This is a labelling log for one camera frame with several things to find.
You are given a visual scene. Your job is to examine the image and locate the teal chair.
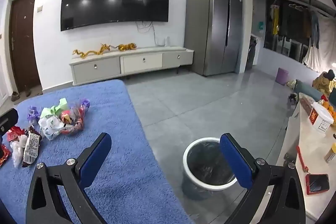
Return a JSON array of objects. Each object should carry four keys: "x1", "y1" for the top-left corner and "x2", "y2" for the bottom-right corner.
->
[{"x1": 293, "y1": 79, "x2": 323, "y2": 102}]

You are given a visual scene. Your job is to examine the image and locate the red white snack wrapper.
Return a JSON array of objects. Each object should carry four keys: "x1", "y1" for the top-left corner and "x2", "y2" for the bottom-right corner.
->
[{"x1": 6, "y1": 126, "x2": 26, "y2": 142}]

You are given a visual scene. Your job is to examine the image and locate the white cables on wall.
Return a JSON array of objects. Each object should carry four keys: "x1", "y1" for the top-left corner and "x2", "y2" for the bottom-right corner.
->
[{"x1": 135, "y1": 21, "x2": 158, "y2": 45}]

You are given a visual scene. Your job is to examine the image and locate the yellow hanging garment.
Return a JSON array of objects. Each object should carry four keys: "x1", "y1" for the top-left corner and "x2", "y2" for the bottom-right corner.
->
[{"x1": 271, "y1": 5, "x2": 280, "y2": 35}]

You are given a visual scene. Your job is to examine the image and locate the red lanyard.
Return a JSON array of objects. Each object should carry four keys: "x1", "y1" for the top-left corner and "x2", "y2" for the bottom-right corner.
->
[{"x1": 296, "y1": 145, "x2": 309, "y2": 174}]

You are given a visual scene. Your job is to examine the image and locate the long golden dragon ornament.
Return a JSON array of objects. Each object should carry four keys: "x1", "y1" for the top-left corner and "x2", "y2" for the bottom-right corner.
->
[{"x1": 73, "y1": 43, "x2": 111, "y2": 59}]

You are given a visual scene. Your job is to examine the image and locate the white table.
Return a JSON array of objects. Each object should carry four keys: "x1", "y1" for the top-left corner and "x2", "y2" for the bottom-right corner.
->
[{"x1": 285, "y1": 101, "x2": 336, "y2": 222}]

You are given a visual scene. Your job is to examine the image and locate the short golden dragon ornament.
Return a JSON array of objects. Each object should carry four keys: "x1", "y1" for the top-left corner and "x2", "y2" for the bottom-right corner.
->
[{"x1": 117, "y1": 43, "x2": 137, "y2": 52}]

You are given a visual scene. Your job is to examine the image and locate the white plastic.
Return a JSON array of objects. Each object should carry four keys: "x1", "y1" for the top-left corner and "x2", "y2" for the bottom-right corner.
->
[{"x1": 10, "y1": 135, "x2": 28, "y2": 168}]

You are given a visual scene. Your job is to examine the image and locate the brown wooden door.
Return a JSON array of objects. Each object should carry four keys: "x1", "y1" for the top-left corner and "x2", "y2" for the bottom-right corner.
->
[{"x1": 8, "y1": 0, "x2": 42, "y2": 94}]

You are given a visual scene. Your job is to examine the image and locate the red yellow printed wrapper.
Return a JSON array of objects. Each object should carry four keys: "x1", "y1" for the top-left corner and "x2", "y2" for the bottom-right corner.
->
[{"x1": 0, "y1": 144, "x2": 12, "y2": 167}]

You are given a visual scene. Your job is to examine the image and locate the white green printed plastic bag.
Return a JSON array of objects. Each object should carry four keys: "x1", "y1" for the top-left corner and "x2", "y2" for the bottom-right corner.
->
[{"x1": 38, "y1": 115, "x2": 65, "y2": 141}]

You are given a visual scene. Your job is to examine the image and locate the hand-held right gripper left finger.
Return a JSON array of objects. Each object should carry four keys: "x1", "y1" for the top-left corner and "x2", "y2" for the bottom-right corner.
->
[{"x1": 25, "y1": 132, "x2": 112, "y2": 224}]

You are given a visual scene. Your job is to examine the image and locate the dark wrapper white label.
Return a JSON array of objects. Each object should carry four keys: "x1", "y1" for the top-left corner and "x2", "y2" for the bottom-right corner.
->
[{"x1": 22, "y1": 127, "x2": 43, "y2": 167}]

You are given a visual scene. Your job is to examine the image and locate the blue plush blanket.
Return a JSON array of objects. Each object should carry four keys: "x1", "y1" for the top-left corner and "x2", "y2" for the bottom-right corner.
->
[{"x1": 0, "y1": 79, "x2": 195, "y2": 224}]

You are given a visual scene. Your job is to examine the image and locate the white hanging sheet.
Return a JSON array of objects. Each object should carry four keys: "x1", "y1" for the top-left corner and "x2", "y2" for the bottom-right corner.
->
[{"x1": 302, "y1": 18, "x2": 336, "y2": 73}]

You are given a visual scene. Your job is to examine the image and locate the white plastic basket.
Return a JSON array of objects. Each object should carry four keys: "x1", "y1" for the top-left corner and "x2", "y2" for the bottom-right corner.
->
[{"x1": 307, "y1": 102, "x2": 334, "y2": 133}]

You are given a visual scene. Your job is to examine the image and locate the denim hanging garment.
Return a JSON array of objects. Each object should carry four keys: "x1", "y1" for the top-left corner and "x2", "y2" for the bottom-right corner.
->
[{"x1": 310, "y1": 10, "x2": 321, "y2": 47}]

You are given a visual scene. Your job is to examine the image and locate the grey double-door refrigerator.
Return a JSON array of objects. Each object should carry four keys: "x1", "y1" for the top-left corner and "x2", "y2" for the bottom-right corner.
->
[{"x1": 184, "y1": 0, "x2": 243, "y2": 77}]

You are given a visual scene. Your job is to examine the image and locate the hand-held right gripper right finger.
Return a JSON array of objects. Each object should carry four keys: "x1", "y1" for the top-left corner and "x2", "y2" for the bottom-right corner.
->
[{"x1": 219, "y1": 133, "x2": 306, "y2": 224}]

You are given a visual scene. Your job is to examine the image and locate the clear bag of red wrappers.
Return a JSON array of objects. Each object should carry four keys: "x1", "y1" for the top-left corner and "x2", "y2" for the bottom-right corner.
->
[{"x1": 60, "y1": 99, "x2": 91, "y2": 136}]

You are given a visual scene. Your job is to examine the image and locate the grey white television cabinet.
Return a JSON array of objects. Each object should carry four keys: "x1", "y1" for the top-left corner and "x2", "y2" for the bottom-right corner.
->
[{"x1": 69, "y1": 45, "x2": 194, "y2": 86}]

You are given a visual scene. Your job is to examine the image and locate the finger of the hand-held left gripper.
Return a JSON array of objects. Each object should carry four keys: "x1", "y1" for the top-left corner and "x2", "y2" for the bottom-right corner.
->
[{"x1": 0, "y1": 108, "x2": 19, "y2": 141}]

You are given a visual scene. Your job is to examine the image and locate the white trash bin black liner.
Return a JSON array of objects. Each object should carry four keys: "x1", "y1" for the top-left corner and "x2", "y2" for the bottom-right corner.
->
[{"x1": 182, "y1": 137, "x2": 238, "y2": 199}]

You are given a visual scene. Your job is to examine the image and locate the red phone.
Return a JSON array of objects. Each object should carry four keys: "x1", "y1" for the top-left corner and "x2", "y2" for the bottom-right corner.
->
[{"x1": 305, "y1": 174, "x2": 330, "y2": 195}]

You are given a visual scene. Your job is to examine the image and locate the purple candy wrapper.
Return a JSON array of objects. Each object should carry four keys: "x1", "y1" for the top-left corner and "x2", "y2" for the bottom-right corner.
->
[{"x1": 27, "y1": 106, "x2": 40, "y2": 123}]

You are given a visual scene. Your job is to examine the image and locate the light green paper wrapper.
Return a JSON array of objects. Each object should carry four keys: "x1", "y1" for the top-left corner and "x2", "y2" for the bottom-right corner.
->
[{"x1": 39, "y1": 98, "x2": 69, "y2": 119}]

